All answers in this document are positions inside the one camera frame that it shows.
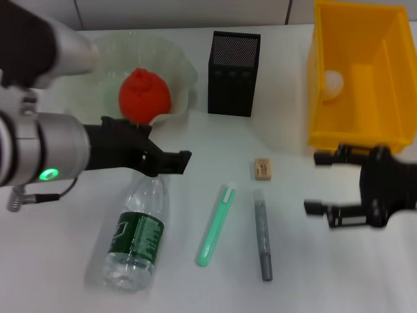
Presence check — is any green glass fruit plate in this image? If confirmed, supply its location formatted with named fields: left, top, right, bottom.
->
left=61, top=31, right=199, bottom=128

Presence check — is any grey glitter pen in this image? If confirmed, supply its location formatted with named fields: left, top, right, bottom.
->
left=253, top=189, right=274, bottom=282

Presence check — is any left arm cable with plug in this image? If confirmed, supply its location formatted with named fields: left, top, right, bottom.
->
left=8, top=175, right=79, bottom=213

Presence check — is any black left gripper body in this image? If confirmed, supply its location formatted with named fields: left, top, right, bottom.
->
left=83, top=116, right=164, bottom=177

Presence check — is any white paper ball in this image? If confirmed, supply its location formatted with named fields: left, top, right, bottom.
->
left=324, top=70, right=345, bottom=102

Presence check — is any clear water bottle green label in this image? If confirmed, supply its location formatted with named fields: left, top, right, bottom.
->
left=103, top=174, right=170, bottom=293

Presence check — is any black mesh pen holder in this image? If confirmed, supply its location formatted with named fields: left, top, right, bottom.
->
left=207, top=31, right=262, bottom=117

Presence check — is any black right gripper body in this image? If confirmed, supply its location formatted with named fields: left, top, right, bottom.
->
left=360, top=146, right=417, bottom=228

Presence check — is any orange fruit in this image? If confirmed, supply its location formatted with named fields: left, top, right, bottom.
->
left=118, top=67, right=172, bottom=125

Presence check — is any green pen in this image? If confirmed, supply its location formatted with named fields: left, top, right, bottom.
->
left=197, top=182, right=237, bottom=267

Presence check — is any beige eraser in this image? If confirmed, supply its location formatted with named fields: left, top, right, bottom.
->
left=253, top=158, right=273, bottom=181

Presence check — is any yellow plastic bin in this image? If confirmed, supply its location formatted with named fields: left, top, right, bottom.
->
left=308, top=0, right=417, bottom=154

